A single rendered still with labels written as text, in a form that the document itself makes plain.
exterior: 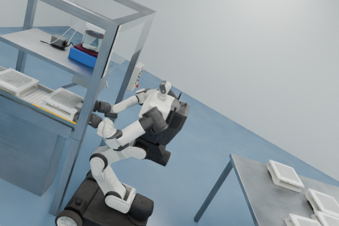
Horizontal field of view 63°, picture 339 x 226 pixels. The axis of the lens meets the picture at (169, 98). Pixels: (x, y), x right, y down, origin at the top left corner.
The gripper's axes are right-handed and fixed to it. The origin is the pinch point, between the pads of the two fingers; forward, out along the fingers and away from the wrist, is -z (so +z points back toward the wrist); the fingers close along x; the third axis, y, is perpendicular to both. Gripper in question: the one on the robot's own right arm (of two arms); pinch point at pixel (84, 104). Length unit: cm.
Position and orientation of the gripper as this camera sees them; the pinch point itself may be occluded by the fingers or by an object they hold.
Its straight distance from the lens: 216.9
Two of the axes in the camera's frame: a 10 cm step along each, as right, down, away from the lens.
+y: -3.3, -5.5, 7.7
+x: -4.2, 8.2, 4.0
